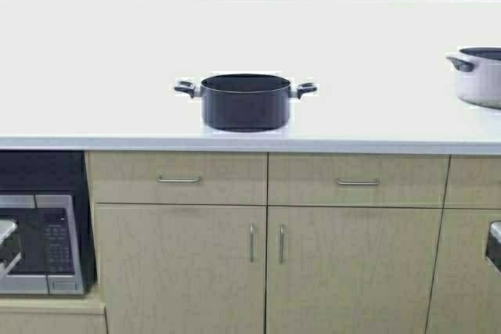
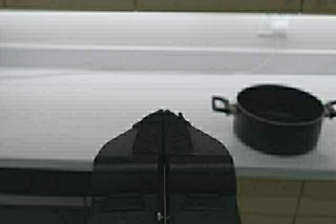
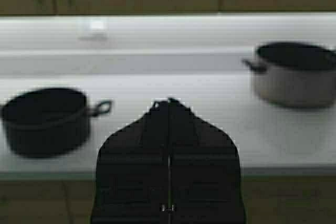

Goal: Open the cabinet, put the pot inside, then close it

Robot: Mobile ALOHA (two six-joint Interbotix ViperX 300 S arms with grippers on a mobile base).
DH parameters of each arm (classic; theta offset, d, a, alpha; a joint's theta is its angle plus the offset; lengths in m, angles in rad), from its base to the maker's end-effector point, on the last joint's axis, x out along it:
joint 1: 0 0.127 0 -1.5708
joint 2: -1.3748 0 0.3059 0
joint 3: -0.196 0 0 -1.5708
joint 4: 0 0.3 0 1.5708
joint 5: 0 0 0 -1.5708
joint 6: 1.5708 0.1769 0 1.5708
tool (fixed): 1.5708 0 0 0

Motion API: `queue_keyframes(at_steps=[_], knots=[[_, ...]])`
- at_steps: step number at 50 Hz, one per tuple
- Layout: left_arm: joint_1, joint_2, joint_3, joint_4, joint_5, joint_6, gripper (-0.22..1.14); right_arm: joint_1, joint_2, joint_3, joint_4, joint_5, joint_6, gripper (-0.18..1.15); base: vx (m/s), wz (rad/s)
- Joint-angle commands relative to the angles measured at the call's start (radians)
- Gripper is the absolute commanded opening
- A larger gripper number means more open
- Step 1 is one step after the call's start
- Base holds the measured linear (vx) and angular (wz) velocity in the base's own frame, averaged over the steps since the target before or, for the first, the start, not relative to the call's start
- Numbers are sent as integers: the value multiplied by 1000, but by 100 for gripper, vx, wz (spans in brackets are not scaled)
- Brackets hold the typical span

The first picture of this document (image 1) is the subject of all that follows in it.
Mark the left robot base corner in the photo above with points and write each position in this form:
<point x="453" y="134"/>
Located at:
<point x="11" y="248"/>

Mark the right lower cabinet door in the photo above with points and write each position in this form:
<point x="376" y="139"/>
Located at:
<point x="351" y="269"/>

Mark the drawer metal handle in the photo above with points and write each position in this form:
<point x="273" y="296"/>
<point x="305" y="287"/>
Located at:
<point x="161" y="179"/>
<point x="358" y="182"/>

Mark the right beige drawer front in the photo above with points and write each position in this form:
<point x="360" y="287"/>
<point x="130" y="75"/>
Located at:
<point x="310" y="180"/>

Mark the left beige drawer front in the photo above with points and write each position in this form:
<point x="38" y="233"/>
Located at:
<point x="131" y="177"/>

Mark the black two-handled cooking pot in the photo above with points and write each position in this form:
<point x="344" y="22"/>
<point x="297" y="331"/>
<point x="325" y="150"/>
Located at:
<point x="245" y="102"/>

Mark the door handle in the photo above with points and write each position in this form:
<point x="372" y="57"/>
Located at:
<point x="251" y="241"/>
<point x="281" y="237"/>

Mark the left lower cabinet door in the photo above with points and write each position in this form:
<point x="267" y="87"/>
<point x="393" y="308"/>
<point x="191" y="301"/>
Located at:
<point x="181" y="268"/>

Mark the right lower door handle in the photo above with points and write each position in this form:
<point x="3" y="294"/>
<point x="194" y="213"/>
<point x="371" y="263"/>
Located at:
<point x="281" y="237"/>

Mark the stainless steel microwave oven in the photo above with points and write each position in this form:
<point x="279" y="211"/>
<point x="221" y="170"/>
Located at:
<point x="51" y="260"/>

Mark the right drawer metal handle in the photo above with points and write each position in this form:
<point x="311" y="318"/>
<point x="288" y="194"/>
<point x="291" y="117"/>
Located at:
<point x="358" y="182"/>

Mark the left lower door handle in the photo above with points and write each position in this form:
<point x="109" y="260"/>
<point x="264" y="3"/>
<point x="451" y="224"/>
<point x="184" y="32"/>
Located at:
<point x="251" y="241"/>

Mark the white cooking pot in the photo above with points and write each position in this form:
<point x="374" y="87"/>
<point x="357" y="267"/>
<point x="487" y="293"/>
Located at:
<point x="477" y="75"/>

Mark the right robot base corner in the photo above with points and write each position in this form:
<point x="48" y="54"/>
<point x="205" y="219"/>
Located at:
<point x="493" y="246"/>

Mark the beige drawer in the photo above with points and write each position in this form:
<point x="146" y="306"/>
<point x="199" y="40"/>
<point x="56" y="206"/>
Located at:
<point x="131" y="177"/>
<point x="310" y="180"/>

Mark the far right lower cabinet panel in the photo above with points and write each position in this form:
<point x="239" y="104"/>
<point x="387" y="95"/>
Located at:
<point x="466" y="289"/>

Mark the cabinet door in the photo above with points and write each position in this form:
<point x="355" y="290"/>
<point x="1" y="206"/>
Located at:
<point x="181" y="268"/>
<point x="351" y="269"/>

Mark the left drawer metal handle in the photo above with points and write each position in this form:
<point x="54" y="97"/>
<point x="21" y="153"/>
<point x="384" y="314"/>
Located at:
<point x="161" y="179"/>

